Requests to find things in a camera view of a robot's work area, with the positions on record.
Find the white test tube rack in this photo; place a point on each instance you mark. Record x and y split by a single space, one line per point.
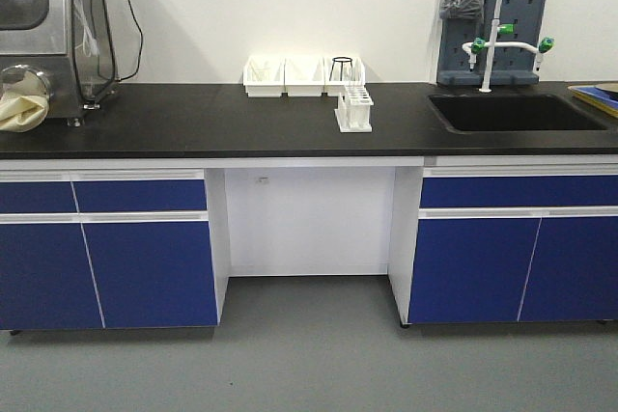
353 109

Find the grey pegboard drying rack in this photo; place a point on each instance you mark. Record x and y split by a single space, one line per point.
466 28

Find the white middle storage bin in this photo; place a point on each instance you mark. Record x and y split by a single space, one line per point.
304 75

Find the white storage bin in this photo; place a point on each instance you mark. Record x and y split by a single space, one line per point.
334 88
304 75
263 76

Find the white right storage bin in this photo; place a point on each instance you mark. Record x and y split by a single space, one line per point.
334 88

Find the white left storage bin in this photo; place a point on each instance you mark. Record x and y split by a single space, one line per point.
263 76

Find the black metal tripod stand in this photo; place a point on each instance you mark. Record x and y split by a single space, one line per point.
341 69

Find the black lab sink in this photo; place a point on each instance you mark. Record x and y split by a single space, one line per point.
512 114

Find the blue right cabinet unit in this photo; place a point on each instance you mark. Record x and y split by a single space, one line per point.
514 248

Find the blue cabinet unit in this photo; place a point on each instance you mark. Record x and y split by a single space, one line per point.
105 249
514 248

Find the blue left cabinet unit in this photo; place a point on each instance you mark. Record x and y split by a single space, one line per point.
105 249

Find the white gooseneck lab faucet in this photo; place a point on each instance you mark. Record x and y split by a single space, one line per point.
497 21

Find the stainless steel glove box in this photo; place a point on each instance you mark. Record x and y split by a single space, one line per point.
68 45

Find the cream rubber glove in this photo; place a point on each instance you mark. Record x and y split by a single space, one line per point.
24 103

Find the yellow blue tray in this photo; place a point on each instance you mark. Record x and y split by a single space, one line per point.
601 96

